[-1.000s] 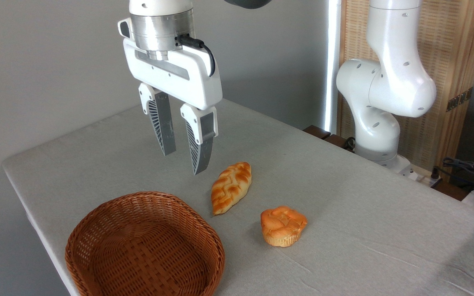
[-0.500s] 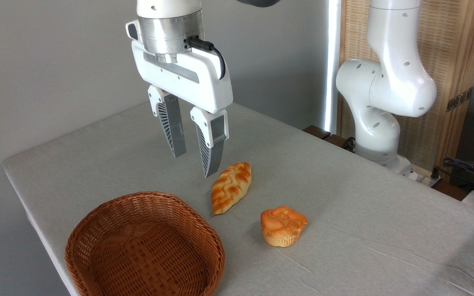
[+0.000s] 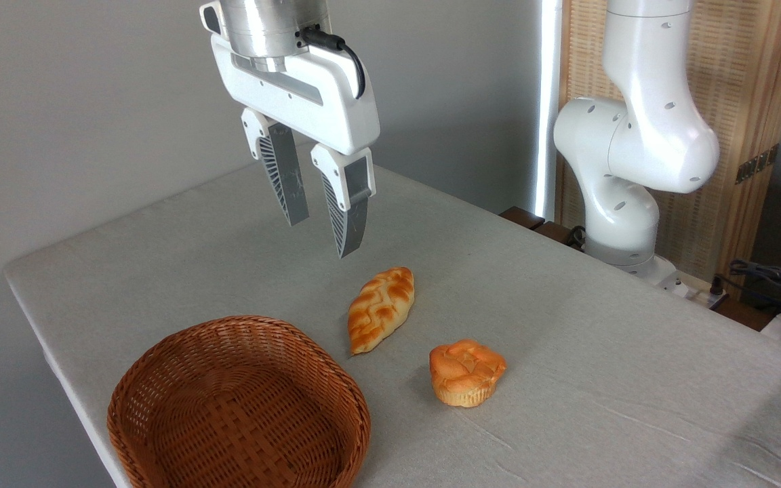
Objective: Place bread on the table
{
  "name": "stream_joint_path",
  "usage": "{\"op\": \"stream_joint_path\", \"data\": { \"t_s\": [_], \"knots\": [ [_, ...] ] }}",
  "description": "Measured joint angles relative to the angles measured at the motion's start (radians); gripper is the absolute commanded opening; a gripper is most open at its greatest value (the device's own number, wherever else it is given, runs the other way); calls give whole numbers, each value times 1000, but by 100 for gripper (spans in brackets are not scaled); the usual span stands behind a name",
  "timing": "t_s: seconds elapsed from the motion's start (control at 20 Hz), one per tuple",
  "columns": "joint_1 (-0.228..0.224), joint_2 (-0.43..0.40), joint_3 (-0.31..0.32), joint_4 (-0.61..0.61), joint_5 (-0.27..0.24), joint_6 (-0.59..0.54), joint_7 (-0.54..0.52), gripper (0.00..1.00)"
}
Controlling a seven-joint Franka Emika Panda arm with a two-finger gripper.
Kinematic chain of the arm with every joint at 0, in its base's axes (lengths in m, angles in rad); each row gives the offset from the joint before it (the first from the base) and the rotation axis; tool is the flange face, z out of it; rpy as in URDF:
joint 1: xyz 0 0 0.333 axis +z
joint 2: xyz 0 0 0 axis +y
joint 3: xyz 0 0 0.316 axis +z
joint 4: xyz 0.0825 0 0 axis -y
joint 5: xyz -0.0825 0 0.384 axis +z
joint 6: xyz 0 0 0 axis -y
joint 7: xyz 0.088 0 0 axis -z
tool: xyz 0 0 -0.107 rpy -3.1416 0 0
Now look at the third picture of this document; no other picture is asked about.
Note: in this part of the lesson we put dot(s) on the dark metal screen hinge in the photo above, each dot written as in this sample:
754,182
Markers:
756,164

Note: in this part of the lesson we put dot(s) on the white power strip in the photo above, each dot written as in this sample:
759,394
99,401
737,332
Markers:
692,290

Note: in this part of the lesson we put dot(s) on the grey tablecloth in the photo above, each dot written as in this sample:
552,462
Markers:
567,407

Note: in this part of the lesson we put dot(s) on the brown wicker basket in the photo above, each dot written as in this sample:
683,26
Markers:
228,407

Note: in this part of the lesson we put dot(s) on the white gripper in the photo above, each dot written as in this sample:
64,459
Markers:
329,102

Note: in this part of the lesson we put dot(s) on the long braided bread loaf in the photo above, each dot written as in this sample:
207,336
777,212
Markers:
380,308

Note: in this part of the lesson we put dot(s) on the dark wooden block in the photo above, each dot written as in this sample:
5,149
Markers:
556,234
521,217

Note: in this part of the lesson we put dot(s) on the round orange bread bun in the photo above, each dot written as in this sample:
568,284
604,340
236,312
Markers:
466,373

